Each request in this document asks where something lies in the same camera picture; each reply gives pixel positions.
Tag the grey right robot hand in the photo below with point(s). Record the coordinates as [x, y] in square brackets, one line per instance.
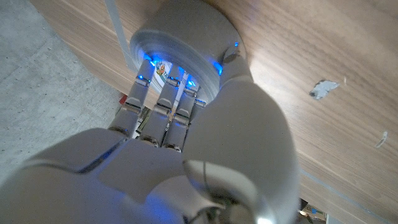
[236, 140]

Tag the grey tape roll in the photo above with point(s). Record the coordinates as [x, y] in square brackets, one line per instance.
[186, 28]

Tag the small white printed piece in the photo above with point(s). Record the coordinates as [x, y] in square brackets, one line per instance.
[161, 71]

